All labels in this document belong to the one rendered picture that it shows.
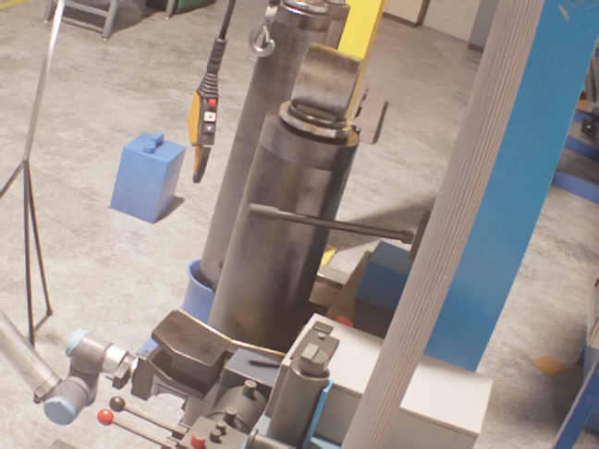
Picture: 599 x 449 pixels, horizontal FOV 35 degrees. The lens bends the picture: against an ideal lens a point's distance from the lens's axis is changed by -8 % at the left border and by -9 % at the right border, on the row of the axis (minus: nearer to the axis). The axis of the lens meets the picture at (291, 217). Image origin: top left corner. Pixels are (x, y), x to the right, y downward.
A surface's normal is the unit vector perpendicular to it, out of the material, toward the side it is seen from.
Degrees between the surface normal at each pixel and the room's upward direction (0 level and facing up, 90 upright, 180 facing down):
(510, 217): 90
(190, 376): 90
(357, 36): 90
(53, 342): 0
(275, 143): 90
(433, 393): 0
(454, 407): 0
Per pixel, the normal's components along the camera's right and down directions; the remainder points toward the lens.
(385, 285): -0.28, 0.31
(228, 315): -0.63, 0.14
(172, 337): 0.27, -0.88
